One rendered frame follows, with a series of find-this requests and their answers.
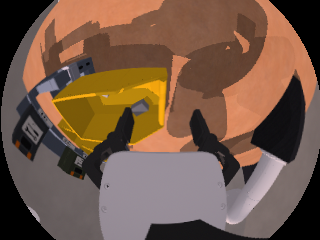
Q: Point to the dark olive case with orange latches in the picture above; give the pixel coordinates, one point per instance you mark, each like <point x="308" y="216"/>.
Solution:
<point x="70" y="162"/>

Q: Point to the yellow bin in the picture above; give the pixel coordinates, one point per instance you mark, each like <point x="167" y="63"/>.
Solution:
<point x="85" y="149"/>
<point x="74" y="137"/>
<point x="93" y="118"/>

